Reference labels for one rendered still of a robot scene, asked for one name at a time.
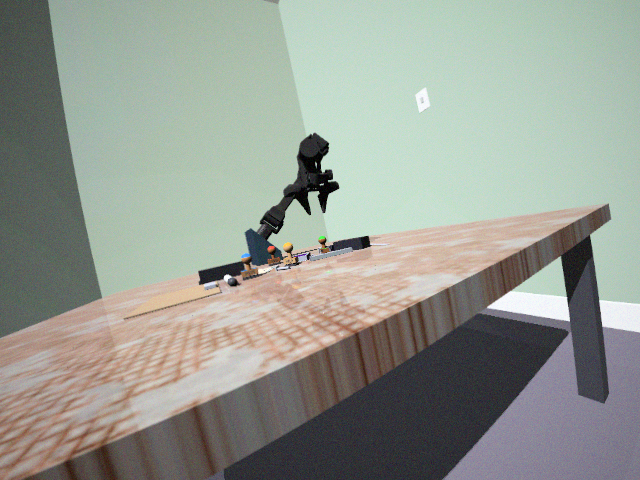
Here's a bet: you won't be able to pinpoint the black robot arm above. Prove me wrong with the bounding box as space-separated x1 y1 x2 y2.
256 132 333 240

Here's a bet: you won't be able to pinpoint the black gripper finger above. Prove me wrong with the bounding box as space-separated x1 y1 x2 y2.
317 190 332 213
293 192 311 215

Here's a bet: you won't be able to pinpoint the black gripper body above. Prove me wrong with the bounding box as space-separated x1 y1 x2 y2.
283 165 339 197

